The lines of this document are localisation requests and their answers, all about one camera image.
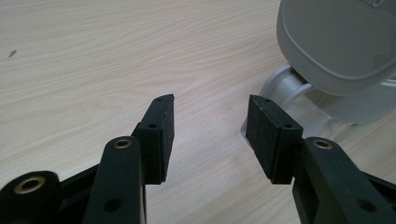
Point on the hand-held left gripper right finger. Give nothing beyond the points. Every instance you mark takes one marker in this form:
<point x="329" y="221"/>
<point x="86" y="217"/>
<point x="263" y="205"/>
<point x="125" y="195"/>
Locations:
<point x="271" y="146"/>

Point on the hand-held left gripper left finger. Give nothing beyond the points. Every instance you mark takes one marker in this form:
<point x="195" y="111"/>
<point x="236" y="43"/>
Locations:
<point x="157" y="146"/>

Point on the clear container with grey lid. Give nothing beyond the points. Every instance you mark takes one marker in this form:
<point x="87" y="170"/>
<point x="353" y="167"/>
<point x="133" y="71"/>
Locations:
<point x="333" y="46"/>

